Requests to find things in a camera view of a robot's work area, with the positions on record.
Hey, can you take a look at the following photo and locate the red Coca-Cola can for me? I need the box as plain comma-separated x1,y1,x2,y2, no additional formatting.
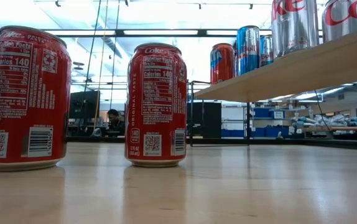
0,25,73,172
124,42,188,168

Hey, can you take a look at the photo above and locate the orange Fanta can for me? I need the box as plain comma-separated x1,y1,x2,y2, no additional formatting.
210,42,236,86

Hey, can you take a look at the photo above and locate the blue silver Red Bull can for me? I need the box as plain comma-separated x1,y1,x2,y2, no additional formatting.
259,34,274,68
236,25,261,77

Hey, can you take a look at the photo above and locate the silver Diet Coke can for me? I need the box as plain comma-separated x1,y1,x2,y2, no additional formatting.
321,0,357,44
271,0,320,59

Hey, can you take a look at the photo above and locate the wooden shelf with black legs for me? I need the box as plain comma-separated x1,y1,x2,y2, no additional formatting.
188,23,357,147

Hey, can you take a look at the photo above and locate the black cabinet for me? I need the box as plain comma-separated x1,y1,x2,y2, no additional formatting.
193,101,222,139

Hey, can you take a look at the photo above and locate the blue storage bin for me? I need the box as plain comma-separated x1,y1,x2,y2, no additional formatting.
254,108,271,118
265,126,290,138
250,126,266,138
221,129,244,138

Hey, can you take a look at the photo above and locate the person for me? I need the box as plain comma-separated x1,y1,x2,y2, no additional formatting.
106,108,126,138

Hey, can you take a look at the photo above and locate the black monitor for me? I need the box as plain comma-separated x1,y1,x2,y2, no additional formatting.
68,90,101,121

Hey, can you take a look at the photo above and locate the white blue robot equipment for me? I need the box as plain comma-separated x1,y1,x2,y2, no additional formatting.
291,113,357,128

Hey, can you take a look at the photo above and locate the wooden workbench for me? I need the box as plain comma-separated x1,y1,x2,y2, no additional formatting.
301,125,357,132

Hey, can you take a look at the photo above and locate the black hanging cable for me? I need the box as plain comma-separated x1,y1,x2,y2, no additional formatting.
84,0,103,91

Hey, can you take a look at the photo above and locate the black aluminium table frame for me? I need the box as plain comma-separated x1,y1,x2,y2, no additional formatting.
67,136,357,152

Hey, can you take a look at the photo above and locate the black drooping cable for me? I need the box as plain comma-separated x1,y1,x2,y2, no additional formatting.
313,88,335,139

